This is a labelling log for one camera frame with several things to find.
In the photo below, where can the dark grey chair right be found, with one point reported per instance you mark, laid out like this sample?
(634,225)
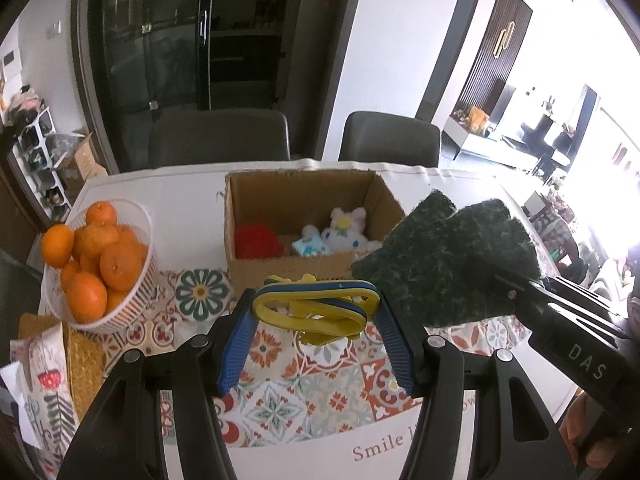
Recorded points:
(381,137)

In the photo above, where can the small cardboard box on floor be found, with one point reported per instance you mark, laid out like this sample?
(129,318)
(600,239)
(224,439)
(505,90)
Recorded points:
(76,168)

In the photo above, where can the light blue plush toy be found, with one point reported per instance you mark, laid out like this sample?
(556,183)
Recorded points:
(312,243)

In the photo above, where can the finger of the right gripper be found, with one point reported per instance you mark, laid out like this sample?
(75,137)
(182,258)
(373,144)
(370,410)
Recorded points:
(529,300)
(581,297)

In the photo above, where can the white plastic fruit basket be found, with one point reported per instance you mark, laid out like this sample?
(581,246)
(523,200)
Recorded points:
(123,308)

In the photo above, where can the floral paper bag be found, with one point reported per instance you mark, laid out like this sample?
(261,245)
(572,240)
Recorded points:
(37,381)

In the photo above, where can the woven straw placemat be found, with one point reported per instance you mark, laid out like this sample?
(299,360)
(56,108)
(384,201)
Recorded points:
(83,358)

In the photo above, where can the brown cardboard box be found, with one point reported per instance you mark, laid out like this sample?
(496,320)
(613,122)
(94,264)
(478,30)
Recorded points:
(293,222)

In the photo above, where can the dark grey chair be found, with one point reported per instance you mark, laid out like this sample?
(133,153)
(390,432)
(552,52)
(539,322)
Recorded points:
(381,137)
(195,137)

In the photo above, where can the yellow blue striped band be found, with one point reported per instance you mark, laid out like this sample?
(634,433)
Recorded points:
(320,311)

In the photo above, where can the red fluffy pom-pom toy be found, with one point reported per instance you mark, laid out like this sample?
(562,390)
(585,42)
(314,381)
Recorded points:
(256,241)

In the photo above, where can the orange fruit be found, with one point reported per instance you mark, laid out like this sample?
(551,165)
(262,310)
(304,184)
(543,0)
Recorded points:
(121,264)
(87,298)
(57,245)
(100,212)

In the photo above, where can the white shoe rack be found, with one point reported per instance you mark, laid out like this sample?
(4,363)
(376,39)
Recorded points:
(35,166)

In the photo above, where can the patterned floral tablecloth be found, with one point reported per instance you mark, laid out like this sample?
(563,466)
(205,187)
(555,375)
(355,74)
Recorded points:
(288,391)

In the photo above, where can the dark green scouring pad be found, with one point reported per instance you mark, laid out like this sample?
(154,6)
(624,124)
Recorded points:
(430,263)

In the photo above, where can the white plush bunny toy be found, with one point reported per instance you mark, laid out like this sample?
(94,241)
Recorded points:
(346,232)

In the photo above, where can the dark grey chair left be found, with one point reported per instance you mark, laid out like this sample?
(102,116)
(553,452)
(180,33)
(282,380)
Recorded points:
(195,137)

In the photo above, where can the black glass cabinet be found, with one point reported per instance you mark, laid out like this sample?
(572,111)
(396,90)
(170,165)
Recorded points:
(138,60)

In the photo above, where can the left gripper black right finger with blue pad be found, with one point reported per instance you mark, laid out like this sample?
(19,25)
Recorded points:
(480,416)

